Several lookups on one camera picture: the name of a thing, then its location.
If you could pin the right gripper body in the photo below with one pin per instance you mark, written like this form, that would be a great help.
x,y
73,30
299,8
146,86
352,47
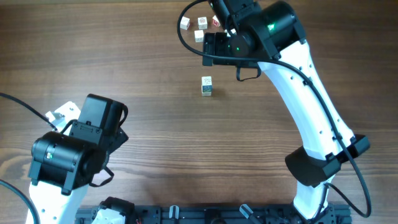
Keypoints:
x,y
224,47

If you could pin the plain wooden block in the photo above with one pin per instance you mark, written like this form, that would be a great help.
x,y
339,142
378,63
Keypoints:
x,y
199,36
185,23

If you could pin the plain wooden block centre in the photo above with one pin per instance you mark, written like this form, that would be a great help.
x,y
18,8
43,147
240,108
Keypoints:
x,y
199,36

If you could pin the wooden block red letter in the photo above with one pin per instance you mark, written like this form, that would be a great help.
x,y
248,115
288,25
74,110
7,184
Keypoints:
x,y
215,21

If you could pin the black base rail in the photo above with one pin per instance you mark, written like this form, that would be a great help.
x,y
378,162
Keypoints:
x,y
276,213

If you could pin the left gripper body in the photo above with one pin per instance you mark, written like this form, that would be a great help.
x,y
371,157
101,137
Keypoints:
x,y
116,141

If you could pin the plain wooden block far left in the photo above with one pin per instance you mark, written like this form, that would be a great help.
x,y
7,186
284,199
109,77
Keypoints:
x,y
185,23

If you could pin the wooden block green side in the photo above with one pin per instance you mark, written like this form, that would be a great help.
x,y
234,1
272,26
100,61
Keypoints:
x,y
206,84

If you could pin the wooden block with face drawing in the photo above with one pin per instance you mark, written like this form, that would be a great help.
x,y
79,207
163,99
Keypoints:
x,y
202,23

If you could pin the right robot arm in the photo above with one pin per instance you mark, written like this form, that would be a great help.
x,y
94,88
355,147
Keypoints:
x,y
274,39

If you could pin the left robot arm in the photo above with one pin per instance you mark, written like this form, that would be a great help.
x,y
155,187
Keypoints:
x,y
65,161

